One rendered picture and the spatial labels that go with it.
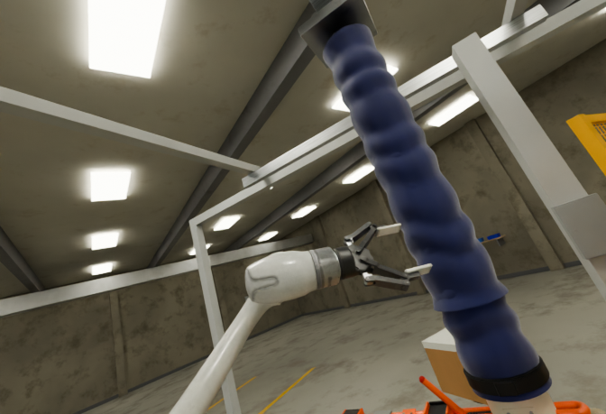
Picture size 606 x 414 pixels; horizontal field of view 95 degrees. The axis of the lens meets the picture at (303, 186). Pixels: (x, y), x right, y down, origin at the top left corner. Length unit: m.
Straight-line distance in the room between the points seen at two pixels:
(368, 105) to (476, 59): 1.32
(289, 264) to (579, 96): 9.80
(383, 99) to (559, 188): 1.31
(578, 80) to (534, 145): 8.09
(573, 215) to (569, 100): 8.17
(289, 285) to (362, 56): 0.96
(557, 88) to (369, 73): 9.20
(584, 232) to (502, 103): 0.86
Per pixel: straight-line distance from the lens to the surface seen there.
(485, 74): 2.32
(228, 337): 0.77
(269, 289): 0.63
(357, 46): 1.32
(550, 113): 10.17
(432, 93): 3.21
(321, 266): 0.64
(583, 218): 2.11
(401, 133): 1.10
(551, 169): 2.16
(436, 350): 2.93
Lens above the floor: 1.83
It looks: 18 degrees up
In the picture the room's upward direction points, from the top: 19 degrees counter-clockwise
